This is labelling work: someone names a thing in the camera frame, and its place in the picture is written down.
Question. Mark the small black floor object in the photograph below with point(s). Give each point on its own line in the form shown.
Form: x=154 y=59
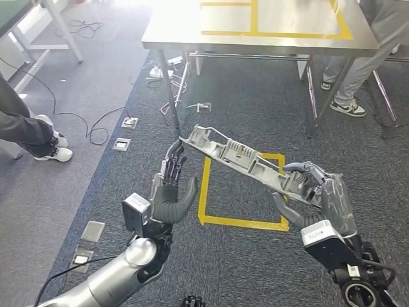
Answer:
x=192 y=301

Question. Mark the white power strip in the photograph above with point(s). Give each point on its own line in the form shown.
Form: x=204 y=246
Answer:
x=159 y=73

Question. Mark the silver plastic wheel hubcap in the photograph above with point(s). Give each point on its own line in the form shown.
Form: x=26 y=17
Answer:
x=243 y=161

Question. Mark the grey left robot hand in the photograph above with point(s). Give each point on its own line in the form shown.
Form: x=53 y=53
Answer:
x=166 y=199

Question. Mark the metal floor socket plate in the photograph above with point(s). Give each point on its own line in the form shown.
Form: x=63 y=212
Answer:
x=93 y=231
x=121 y=145
x=129 y=123
x=81 y=259
x=204 y=107

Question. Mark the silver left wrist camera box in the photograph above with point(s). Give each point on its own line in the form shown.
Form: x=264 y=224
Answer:
x=136 y=214

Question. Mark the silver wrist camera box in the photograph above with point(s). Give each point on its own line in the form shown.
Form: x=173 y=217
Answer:
x=136 y=214
x=319 y=235

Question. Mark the stainless steel workbench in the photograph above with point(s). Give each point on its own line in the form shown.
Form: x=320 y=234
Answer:
x=179 y=34

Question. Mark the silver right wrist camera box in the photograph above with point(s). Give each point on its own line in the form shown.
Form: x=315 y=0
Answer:
x=319 y=235

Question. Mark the white frame green top table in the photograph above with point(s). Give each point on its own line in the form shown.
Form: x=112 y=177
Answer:
x=13 y=12

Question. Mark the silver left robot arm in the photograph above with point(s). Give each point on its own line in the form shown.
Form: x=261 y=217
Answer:
x=121 y=275

